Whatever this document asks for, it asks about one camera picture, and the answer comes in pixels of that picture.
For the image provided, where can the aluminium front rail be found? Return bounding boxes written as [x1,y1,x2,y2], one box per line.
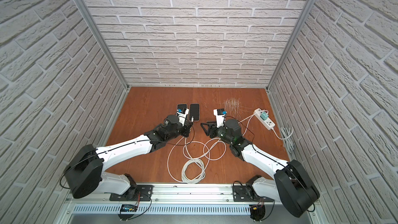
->
[63,183,321,206]

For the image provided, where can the green-cased smartphone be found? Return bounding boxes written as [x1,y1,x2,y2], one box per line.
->
[177,104,187,114]

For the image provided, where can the white power strip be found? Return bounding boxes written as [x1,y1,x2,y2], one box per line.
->
[254,108,275,130]

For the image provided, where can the small circuit board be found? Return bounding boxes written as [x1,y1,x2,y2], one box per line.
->
[120,204,138,213]
[249,205,266,222]

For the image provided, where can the power strip grey cord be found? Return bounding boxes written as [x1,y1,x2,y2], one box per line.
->
[270,127,295,153]

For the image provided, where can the left small circuit board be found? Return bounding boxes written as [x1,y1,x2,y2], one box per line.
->
[120,204,138,213]

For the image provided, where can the aluminium frame post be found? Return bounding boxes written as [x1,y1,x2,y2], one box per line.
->
[73,0,130,92]
[266,0,316,93]

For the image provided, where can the pink-cased smartphone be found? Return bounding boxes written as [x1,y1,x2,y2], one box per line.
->
[189,103,200,122]

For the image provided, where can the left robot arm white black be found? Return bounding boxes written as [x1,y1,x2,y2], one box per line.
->
[63,115,193,199]

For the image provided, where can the teal USB charger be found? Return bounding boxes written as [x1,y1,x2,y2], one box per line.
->
[260,112,268,120]

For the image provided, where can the aluminium frame post right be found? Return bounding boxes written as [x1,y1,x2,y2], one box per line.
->
[266,0,316,93]

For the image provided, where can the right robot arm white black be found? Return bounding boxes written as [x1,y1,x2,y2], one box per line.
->
[201,119,320,217]

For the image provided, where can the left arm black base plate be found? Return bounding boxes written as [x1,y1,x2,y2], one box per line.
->
[109,174,154,201]

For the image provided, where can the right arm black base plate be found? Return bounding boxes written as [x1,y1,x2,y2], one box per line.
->
[232,175,273,202]

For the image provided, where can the white charging cable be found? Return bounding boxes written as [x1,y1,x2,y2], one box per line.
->
[167,117,200,184]
[181,110,265,184]

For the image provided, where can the aluminium frame post left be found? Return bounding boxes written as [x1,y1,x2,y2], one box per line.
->
[73,0,130,92]

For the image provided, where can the right small circuit board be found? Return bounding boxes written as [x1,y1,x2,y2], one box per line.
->
[249,205,266,222]

